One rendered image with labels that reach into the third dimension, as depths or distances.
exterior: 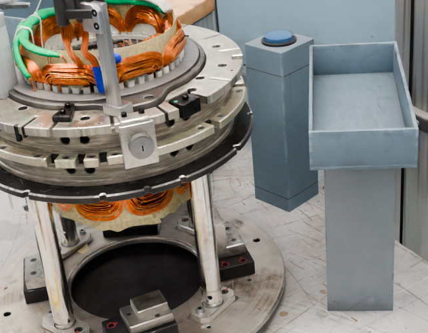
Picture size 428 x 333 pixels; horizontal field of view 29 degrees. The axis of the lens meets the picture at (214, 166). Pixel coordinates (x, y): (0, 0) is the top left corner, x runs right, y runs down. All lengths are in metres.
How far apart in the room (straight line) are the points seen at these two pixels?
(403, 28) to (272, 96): 0.21
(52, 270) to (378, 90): 0.44
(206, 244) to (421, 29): 0.44
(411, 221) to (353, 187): 0.37
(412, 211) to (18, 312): 0.60
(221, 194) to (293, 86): 0.24
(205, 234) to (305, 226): 0.29
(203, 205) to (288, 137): 0.29
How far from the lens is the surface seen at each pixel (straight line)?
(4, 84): 0.93
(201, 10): 1.27
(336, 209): 0.97
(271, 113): 1.18
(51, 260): 0.97
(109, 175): 0.87
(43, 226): 0.95
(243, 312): 1.02
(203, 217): 0.95
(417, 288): 1.10
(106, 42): 0.81
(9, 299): 1.12
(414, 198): 1.28
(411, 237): 1.33
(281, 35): 1.17
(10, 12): 1.39
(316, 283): 1.10
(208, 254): 0.97
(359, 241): 0.99
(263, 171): 1.25
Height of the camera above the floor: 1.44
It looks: 28 degrees down
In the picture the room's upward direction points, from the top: 6 degrees counter-clockwise
